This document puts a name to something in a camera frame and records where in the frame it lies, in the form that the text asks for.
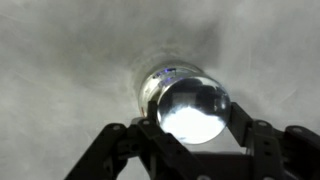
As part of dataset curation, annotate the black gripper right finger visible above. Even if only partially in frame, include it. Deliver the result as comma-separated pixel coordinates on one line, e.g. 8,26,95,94
226,101,320,180

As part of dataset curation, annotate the clear glass jar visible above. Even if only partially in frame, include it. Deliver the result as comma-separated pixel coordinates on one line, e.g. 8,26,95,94
156,75,232,146

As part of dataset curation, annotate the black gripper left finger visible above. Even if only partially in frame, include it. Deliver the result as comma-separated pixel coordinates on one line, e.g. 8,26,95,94
64,100,214,180

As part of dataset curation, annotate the silver candle tin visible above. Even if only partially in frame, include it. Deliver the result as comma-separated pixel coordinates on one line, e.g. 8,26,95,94
137,60,208,118

